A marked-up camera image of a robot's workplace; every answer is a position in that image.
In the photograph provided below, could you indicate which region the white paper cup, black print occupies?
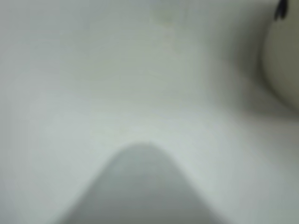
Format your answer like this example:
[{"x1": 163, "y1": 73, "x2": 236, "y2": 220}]
[{"x1": 258, "y1": 0, "x2": 299, "y2": 113}]

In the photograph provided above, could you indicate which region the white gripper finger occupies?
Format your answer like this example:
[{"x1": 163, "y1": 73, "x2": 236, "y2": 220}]
[{"x1": 62, "y1": 142, "x2": 226, "y2": 224}]

